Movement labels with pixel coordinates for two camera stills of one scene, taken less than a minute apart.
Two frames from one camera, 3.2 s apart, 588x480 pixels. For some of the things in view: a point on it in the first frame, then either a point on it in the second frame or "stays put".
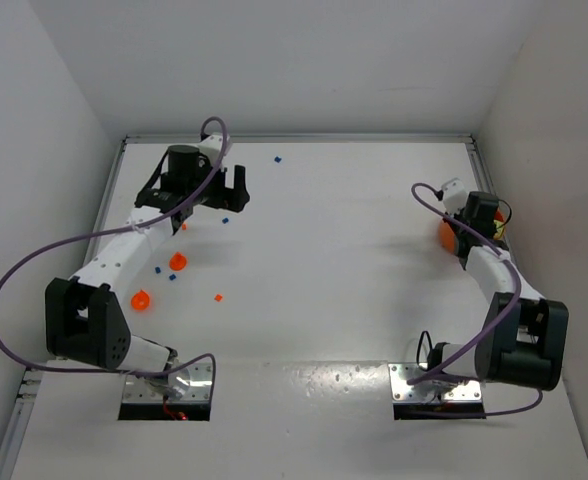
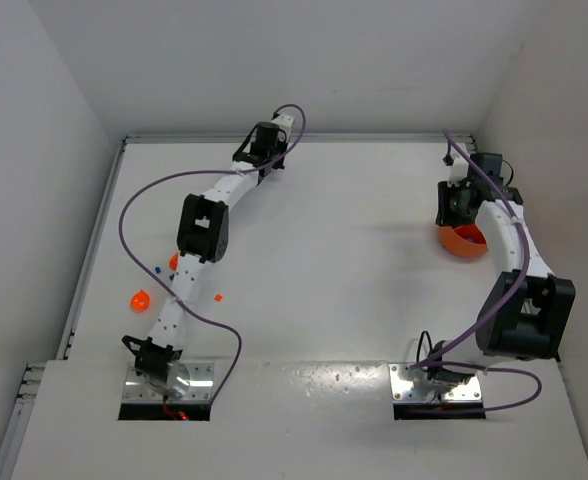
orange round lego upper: [177, 261] stays put
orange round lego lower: [140, 300] stays put
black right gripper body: [460, 240] to [455, 209]
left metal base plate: [193, 382] stays put
